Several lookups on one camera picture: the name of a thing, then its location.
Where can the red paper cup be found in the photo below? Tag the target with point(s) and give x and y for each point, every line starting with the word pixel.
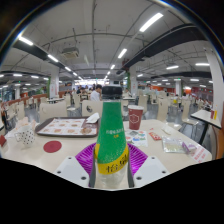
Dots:
pixel 135 118

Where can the crumpled white napkin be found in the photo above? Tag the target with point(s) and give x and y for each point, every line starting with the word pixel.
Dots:
pixel 93 118

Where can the clear plastic packet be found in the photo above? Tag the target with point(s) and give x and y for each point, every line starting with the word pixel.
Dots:
pixel 173 145

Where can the flat round red coaster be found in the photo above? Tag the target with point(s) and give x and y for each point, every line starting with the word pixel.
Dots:
pixel 52 146

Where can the white printed paper slip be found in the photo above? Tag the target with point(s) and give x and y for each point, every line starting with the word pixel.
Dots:
pixel 200 154

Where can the green-labelled clear drink bottle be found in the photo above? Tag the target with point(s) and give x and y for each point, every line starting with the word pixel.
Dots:
pixel 111 140

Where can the white side table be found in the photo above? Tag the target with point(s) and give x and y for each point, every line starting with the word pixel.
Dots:
pixel 205 116

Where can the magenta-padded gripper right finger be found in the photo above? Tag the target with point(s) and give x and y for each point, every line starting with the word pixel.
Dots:
pixel 151 170

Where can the ceiling air conditioner unit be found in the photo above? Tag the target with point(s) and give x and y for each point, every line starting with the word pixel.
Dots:
pixel 70 52

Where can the group of ceiling lights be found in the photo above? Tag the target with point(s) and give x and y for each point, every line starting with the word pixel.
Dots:
pixel 151 21

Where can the colourful printed leaflet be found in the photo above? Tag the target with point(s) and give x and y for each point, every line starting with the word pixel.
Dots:
pixel 137 138

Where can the group of beige chairs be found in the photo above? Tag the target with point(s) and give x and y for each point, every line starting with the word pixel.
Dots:
pixel 53 111

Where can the dark brown food tray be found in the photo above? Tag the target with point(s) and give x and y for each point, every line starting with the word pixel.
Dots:
pixel 38 130

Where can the small red box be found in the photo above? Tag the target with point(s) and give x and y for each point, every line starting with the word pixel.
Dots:
pixel 2 140

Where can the person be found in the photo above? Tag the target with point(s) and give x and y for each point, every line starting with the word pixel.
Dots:
pixel 95 95

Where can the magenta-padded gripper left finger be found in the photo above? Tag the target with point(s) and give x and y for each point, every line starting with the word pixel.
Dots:
pixel 71 170

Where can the printed paper tray liner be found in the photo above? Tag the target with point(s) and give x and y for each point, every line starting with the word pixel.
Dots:
pixel 63 126

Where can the small red sachet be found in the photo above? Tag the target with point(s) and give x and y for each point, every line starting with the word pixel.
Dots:
pixel 155 136

